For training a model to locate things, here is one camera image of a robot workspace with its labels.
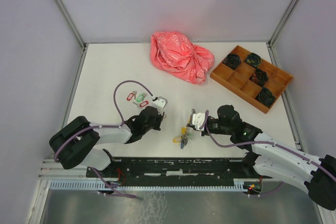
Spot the metal keyring with keys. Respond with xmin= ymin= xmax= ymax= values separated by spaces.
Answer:
xmin=172 ymin=108 xmax=197 ymax=150

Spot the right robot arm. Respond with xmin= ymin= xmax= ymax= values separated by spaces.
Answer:
xmin=199 ymin=105 xmax=335 ymax=211

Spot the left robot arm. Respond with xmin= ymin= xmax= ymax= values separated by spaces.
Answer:
xmin=49 ymin=106 xmax=164 ymax=177

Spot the key with red tag lower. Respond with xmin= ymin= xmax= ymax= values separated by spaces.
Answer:
xmin=133 ymin=101 xmax=149 ymax=109

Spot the key with red tag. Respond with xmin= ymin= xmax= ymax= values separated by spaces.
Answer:
xmin=133 ymin=101 xmax=149 ymax=109
xmin=127 ymin=91 xmax=137 ymax=101

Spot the key with green tag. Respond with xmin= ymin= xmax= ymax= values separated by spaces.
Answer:
xmin=136 ymin=92 xmax=147 ymax=103

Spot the black roll bottom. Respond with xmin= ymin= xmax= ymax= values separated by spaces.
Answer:
xmin=255 ymin=87 xmax=276 ymax=108

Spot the black roll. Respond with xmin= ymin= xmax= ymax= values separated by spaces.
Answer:
xmin=222 ymin=54 xmax=241 ymax=70
xmin=255 ymin=87 xmax=276 ymax=108
xmin=244 ymin=52 xmax=263 ymax=69
xmin=249 ymin=68 xmax=268 ymax=87

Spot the wooden compartment tray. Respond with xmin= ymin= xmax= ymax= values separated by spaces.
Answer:
xmin=210 ymin=45 xmax=293 ymax=114

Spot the black roll middle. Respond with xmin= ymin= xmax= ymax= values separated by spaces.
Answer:
xmin=249 ymin=68 xmax=268 ymax=87

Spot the black roll top left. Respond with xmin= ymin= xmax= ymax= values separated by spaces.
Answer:
xmin=222 ymin=54 xmax=241 ymax=70

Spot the pink crumpled cloth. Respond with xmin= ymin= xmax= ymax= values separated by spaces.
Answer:
xmin=150 ymin=31 xmax=215 ymax=84

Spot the black roll top right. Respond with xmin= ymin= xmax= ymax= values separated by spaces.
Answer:
xmin=244 ymin=52 xmax=263 ymax=69

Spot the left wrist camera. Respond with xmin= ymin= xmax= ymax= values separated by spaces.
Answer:
xmin=152 ymin=96 xmax=167 ymax=110

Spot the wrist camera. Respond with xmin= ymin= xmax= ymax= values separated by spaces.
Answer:
xmin=190 ymin=110 xmax=209 ymax=131
xmin=152 ymin=96 xmax=167 ymax=110

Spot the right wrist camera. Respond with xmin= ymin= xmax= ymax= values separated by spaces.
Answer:
xmin=190 ymin=110 xmax=209 ymax=131

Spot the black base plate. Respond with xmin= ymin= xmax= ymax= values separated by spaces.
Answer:
xmin=99 ymin=157 xmax=260 ymax=186

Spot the white cable duct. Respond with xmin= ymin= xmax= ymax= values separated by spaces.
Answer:
xmin=49 ymin=179 xmax=247 ymax=193

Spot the aluminium frame rail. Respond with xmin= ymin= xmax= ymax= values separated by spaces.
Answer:
xmin=38 ymin=159 xmax=87 ymax=179

